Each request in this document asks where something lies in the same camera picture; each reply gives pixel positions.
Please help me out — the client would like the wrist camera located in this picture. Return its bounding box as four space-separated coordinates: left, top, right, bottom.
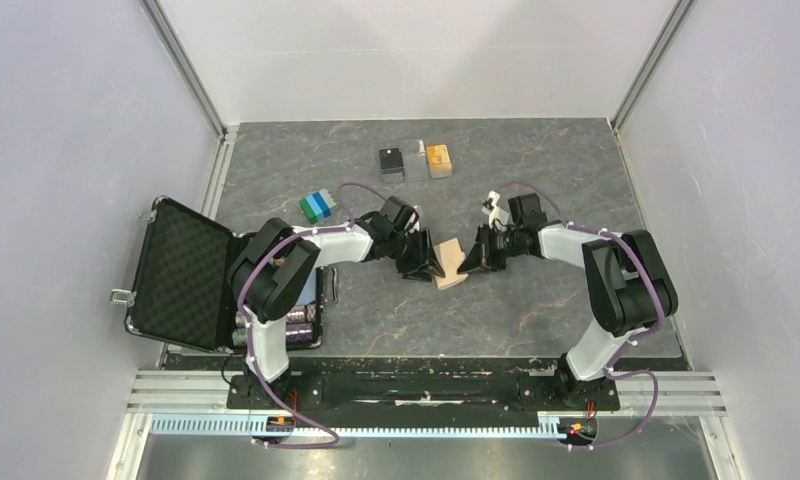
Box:
481 191 548 232
371 196 419 236

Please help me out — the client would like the clear acrylic card stand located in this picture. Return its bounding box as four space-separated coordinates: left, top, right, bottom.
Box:
376 140 437 183

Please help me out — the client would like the black foam-lined case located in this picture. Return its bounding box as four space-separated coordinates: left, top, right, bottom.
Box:
110 195 340 354

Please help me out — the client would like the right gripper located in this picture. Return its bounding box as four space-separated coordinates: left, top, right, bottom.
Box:
458 222 523 275

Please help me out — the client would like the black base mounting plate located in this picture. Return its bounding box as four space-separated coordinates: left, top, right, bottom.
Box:
226 367 621 413

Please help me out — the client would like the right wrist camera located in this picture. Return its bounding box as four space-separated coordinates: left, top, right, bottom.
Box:
481 191 548 232

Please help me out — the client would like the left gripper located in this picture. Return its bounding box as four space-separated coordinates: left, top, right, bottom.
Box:
386 227 444 283

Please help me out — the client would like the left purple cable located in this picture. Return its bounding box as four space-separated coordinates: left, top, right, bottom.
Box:
236 182 391 450

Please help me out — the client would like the green blue grey block stack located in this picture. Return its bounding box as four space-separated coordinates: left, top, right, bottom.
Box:
299 189 339 224

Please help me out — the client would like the white cable duct strip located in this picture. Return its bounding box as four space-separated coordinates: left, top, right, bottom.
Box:
149 413 589 440

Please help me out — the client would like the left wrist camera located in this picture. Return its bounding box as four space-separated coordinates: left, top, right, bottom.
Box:
371 196 419 236

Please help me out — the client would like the beige leather card holder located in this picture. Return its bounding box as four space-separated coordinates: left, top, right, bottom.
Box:
435 238 468 290

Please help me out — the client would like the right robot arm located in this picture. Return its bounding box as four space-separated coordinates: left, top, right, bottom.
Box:
457 222 679 408

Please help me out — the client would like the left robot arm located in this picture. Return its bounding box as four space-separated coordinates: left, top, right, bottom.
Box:
228 214 445 408

